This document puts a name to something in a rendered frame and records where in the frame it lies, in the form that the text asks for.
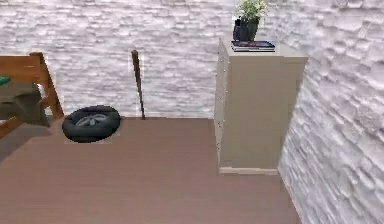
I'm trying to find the black car wheel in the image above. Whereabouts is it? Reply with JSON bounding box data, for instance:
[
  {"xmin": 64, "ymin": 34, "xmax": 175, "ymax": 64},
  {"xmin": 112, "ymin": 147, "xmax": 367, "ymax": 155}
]
[{"xmin": 61, "ymin": 105, "xmax": 122, "ymax": 144}]

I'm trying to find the brown baseball bat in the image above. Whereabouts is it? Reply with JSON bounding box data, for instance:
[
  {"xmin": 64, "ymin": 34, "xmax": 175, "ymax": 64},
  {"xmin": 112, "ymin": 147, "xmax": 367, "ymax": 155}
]
[{"xmin": 130, "ymin": 49, "xmax": 147, "ymax": 121}]

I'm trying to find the beige chest of drawers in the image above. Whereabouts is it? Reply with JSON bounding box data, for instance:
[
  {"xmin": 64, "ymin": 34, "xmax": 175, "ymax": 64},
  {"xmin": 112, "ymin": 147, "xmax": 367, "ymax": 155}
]
[{"xmin": 213, "ymin": 37, "xmax": 309, "ymax": 176}]

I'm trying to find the dark flat book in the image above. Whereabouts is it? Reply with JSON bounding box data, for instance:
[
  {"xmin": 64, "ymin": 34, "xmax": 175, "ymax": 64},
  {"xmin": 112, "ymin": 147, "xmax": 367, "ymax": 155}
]
[{"xmin": 230, "ymin": 40, "xmax": 277, "ymax": 53}]

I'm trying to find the green house plant dark pot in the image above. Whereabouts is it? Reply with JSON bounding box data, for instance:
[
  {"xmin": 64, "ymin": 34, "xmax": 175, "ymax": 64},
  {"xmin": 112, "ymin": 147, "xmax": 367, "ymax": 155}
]
[{"xmin": 232, "ymin": 0, "xmax": 270, "ymax": 42}]

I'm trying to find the olive grey bed blanket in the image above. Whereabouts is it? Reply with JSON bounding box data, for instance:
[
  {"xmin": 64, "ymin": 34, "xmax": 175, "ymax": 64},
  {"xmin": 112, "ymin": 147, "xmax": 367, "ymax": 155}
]
[{"xmin": 0, "ymin": 81, "xmax": 51, "ymax": 128}]

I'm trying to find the brown wooden bed frame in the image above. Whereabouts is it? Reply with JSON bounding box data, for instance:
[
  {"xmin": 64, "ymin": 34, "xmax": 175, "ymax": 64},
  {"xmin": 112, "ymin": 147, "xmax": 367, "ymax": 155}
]
[{"xmin": 0, "ymin": 51, "xmax": 65, "ymax": 139}]

